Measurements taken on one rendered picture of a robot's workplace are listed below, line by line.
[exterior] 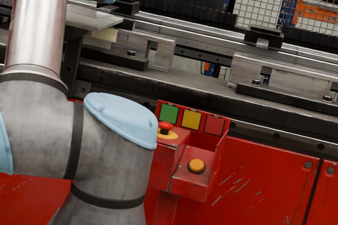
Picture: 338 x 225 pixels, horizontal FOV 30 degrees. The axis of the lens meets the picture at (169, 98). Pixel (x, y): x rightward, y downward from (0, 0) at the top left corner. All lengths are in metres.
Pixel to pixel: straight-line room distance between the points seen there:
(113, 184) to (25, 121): 0.15
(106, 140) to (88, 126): 0.03
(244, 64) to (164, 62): 0.23
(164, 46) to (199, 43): 0.27
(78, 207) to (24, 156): 0.12
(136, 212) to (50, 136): 0.18
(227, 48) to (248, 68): 0.28
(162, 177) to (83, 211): 0.61
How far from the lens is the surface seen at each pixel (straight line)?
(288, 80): 1.81
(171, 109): 1.65
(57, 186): 1.89
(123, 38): 1.85
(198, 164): 1.58
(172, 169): 1.53
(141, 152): 0.92
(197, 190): 1.53
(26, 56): 0.96
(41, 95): 0.92
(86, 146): 0.90
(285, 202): 1.78
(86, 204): 0.95
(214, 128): 1.64
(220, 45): 2.07
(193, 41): 2.08
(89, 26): 1.61
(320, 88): 1.82
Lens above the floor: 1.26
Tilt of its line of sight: 14 degrees down
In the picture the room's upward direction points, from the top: 12 degrees clockwise
